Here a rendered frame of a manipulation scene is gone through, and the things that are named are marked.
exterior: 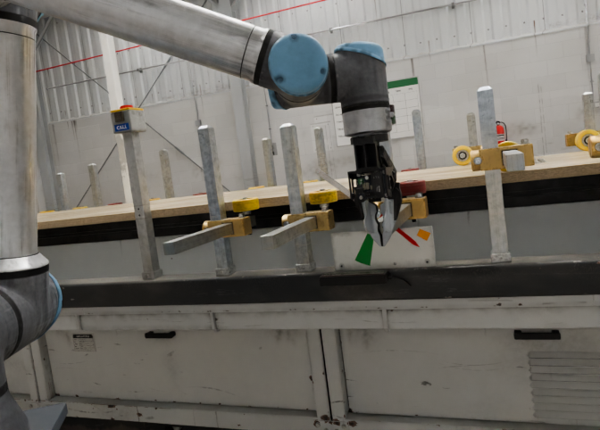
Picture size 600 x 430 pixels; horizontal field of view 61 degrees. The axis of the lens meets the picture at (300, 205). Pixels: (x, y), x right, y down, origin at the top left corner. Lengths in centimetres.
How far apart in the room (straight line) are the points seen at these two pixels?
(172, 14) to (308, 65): 22
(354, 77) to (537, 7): 780
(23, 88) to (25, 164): 14
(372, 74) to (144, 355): 148
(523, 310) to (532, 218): 28
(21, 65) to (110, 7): 27
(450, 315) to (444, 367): 33
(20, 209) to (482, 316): 105
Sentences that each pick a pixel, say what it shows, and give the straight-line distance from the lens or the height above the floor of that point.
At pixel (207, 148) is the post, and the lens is 148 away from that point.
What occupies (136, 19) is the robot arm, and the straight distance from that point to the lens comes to 86.
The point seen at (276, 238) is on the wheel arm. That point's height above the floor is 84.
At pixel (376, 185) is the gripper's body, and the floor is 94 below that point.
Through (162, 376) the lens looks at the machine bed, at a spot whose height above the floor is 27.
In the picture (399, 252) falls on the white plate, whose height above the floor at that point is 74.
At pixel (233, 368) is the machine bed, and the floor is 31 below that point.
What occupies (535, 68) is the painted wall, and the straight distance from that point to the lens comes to 852.
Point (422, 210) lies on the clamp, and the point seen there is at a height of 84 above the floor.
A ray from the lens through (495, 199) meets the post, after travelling 128.
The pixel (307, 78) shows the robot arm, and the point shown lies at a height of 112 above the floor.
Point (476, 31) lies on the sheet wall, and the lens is 856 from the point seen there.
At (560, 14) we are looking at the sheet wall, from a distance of 872.
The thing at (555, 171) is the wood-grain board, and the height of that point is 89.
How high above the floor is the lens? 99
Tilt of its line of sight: 5 degrees down
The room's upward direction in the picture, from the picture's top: 7 degrees counter-clockwise
